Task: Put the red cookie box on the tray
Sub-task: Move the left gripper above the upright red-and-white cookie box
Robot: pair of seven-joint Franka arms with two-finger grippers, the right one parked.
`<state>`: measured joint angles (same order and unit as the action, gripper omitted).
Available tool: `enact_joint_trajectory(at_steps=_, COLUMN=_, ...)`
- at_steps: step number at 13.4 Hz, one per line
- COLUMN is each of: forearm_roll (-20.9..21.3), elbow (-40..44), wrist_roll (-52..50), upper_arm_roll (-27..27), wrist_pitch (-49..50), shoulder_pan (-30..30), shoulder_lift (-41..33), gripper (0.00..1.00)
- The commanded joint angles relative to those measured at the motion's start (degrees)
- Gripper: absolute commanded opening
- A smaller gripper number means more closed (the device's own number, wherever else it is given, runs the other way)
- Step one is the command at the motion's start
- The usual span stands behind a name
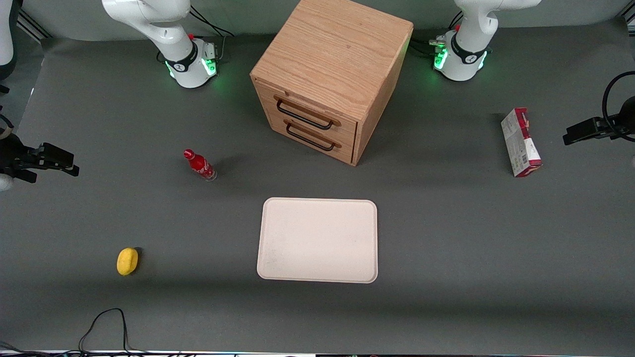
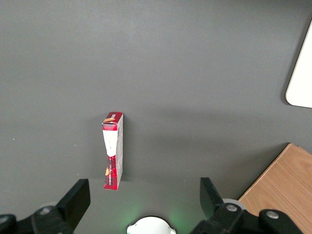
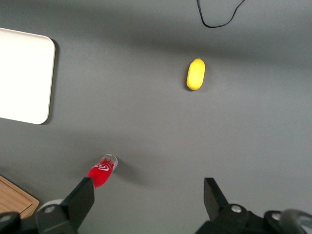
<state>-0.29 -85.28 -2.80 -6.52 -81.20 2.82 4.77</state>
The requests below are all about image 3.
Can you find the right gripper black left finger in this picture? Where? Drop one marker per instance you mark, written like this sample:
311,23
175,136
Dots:
78,207

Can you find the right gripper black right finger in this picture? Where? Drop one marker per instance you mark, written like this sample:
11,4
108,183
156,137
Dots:
217,207

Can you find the cream rectangular tray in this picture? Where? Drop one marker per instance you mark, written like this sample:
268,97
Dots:
24,73

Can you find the red cola bottle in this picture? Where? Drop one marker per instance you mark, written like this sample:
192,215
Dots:
100,170

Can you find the wooden two-drawer cabinet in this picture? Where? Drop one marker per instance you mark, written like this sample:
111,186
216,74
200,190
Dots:
12,197

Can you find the yellow lemon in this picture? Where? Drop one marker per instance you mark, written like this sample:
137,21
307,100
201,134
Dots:
195,74

